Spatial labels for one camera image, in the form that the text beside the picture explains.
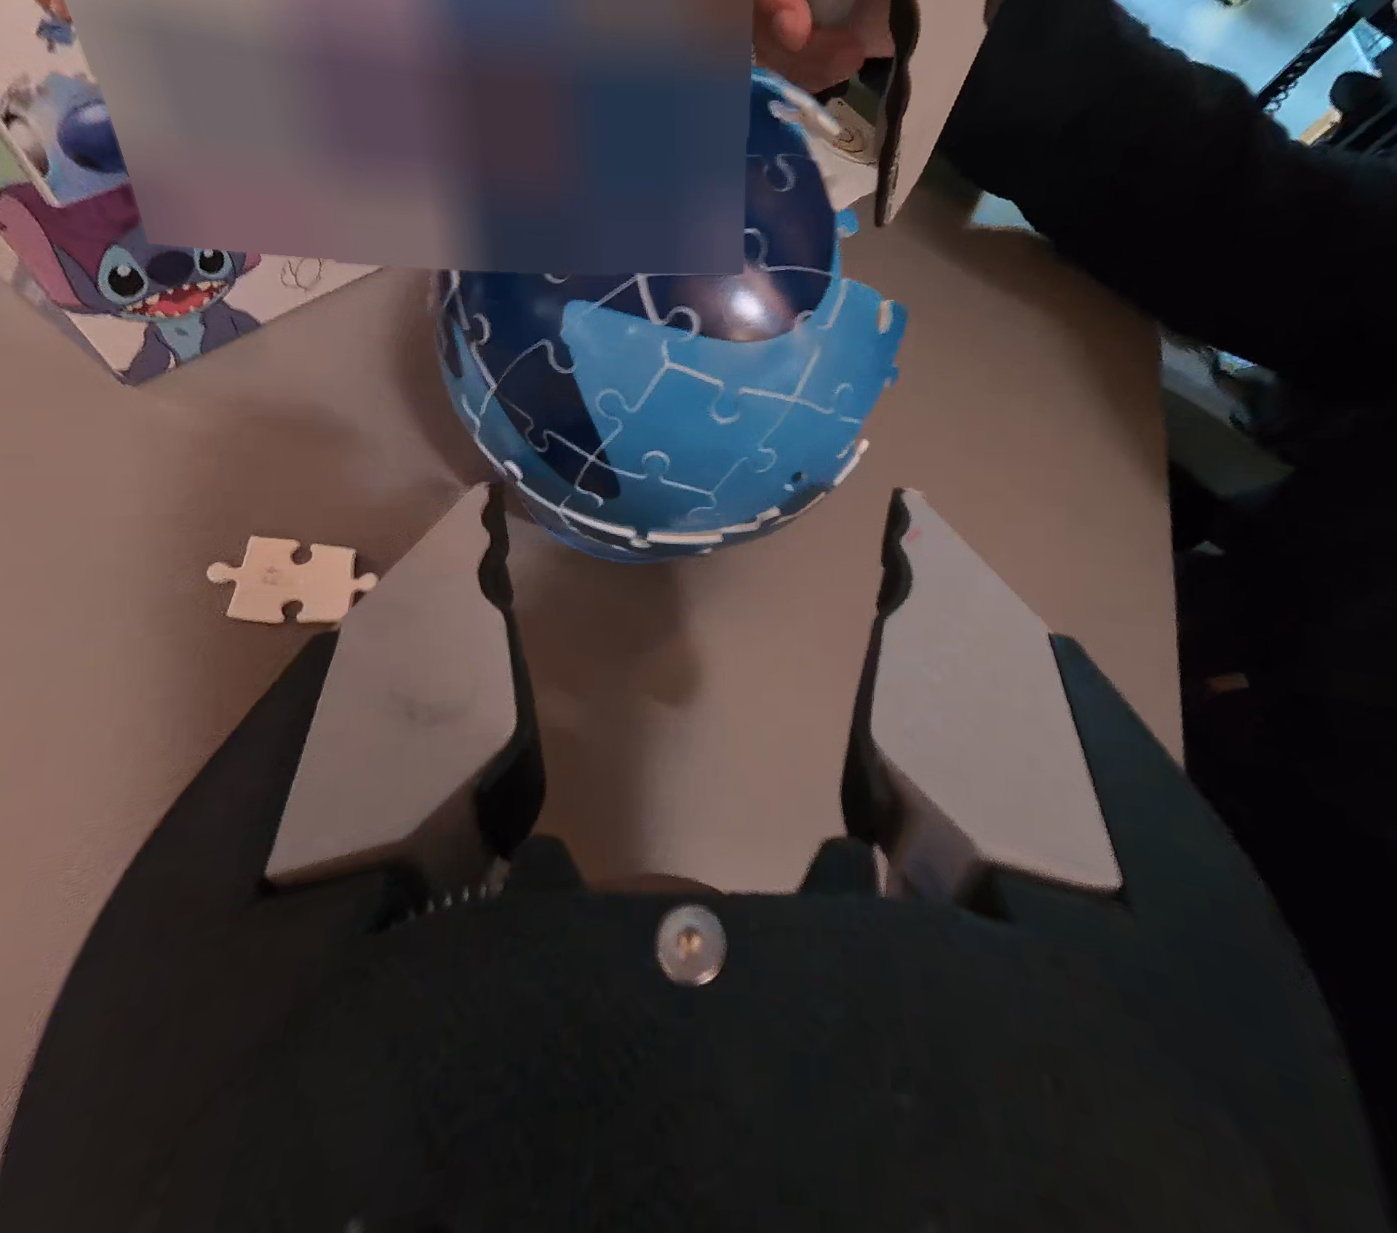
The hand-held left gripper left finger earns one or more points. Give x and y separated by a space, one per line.
403 742

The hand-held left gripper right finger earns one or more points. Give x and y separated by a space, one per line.
982 731

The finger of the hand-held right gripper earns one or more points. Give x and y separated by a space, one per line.
955 10

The blue puzzle ball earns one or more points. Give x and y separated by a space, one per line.
709 404

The white puzzle piece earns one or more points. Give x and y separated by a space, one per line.
290 580

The cartoon printed puzzle box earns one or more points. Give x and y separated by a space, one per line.
163 316

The person's right hand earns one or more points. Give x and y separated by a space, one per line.
780 10

